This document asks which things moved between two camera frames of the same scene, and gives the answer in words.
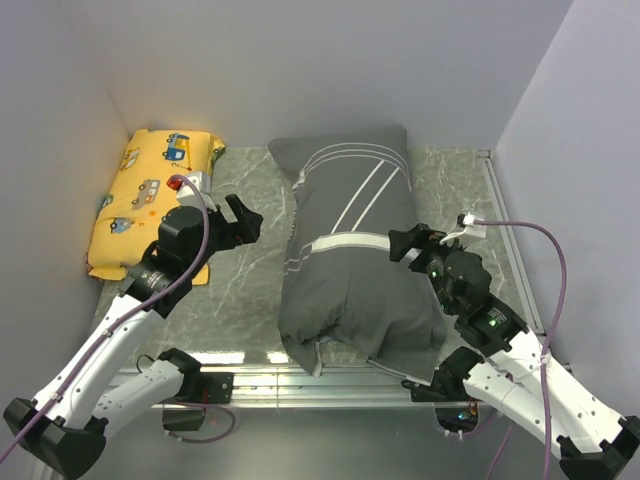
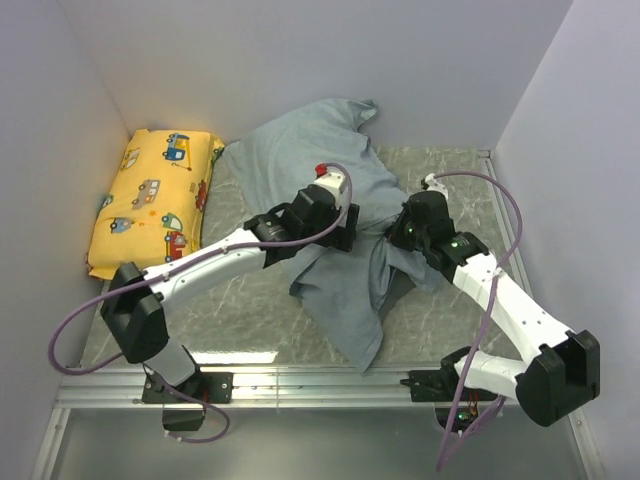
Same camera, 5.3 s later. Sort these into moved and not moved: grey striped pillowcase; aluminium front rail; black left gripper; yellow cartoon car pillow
Moved: black left gripper; grey striped pillowcase
Not moved: yellow cartoon car pillow; aluminium front rail
